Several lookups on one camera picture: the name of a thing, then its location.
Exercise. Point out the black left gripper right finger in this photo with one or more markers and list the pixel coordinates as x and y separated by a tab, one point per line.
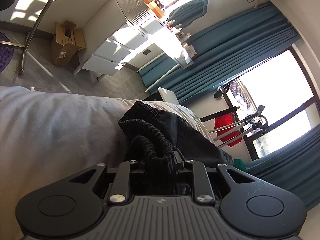
195	173

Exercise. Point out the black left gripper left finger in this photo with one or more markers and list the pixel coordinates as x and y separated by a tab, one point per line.
128	182

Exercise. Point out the black pants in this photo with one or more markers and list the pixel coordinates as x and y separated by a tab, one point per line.
154	137

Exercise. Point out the green garment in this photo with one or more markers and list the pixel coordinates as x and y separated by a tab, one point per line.
239	164

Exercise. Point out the silver garment steamer stand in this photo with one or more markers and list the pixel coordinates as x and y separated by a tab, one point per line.
234	132

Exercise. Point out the teal curtain right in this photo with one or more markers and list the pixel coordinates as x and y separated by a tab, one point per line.
295	168

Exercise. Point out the teal curtain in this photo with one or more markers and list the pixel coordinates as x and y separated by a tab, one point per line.
223	51
295	168

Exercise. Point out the white stool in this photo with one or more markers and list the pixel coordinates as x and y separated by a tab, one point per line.
168	96

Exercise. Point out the teal curtain left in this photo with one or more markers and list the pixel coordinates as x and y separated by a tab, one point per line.
223	51

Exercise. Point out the cardboard box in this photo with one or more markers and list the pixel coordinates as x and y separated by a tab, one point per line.
68	39

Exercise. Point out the white drawer dresser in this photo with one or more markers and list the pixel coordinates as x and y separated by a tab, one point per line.
111	41

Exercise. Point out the white vanity table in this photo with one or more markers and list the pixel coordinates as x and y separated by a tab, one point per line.
174	54

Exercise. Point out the wavy vanity mirror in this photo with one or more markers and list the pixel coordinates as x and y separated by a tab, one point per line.
187	13

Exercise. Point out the purple cushion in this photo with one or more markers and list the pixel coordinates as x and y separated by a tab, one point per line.
6	54

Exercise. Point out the white perforated speaker box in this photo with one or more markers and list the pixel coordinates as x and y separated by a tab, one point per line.
135	11

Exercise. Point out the orange box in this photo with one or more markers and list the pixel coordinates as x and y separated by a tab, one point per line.
151	1

